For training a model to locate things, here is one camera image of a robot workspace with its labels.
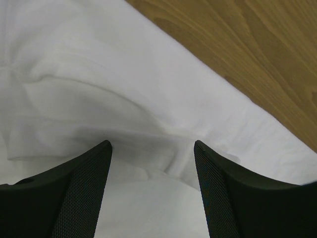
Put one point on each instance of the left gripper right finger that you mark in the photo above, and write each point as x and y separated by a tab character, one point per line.
239	203

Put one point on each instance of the white printed t-shirt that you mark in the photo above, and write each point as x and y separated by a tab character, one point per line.
74	73

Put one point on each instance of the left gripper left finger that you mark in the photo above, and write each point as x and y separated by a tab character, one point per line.
62	202

